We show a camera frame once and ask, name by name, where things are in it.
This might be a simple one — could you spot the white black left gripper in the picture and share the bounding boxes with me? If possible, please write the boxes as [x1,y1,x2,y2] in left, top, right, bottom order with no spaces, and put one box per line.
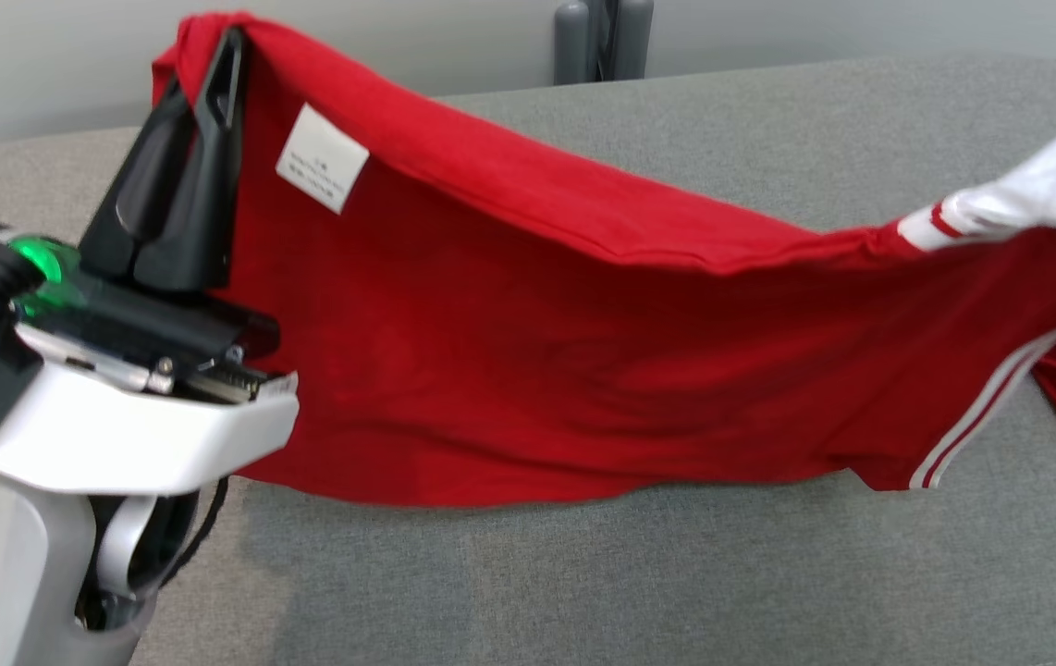
[0,27,301,498]

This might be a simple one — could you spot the red shirt white sleeves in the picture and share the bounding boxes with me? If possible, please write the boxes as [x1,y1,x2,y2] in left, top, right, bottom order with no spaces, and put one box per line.
[151,11,1056,510]

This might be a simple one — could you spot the grey truss post round feet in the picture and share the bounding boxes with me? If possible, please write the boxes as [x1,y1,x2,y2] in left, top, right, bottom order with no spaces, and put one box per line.
[552,0,657,87]

